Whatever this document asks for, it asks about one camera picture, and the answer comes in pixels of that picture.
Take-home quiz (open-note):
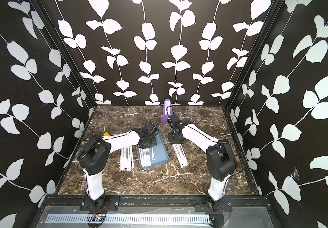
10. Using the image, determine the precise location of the purple metronome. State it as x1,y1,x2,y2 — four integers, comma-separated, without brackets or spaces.
162,98,173,124

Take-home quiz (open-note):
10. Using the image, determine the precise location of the white perforated cable duct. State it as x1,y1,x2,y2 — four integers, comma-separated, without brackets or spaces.
44,214,212,225

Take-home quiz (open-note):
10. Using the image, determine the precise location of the black mounting rail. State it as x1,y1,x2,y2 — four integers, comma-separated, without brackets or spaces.
40,195,272,213

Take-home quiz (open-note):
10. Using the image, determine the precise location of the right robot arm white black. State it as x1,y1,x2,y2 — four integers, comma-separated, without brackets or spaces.
168,114,237,211

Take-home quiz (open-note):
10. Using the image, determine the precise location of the small electronics board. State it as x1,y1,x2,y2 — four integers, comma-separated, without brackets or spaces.
87,214,106,224

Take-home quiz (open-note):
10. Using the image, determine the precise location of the right pile white straw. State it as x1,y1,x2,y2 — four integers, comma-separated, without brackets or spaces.
172,144,188,168

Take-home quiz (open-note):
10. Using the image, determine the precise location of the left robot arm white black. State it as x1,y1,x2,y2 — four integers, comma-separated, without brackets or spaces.
78,122,159,201

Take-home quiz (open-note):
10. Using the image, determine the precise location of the blue storage box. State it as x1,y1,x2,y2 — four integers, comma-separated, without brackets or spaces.
136,133,169,168

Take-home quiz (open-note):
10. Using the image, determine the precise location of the pile white straw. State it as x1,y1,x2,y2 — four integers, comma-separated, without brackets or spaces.
172,144,188,168
119,146,134,171

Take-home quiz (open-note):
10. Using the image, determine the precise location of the left pile white straw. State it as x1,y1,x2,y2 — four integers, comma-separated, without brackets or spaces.
119,146,134,171

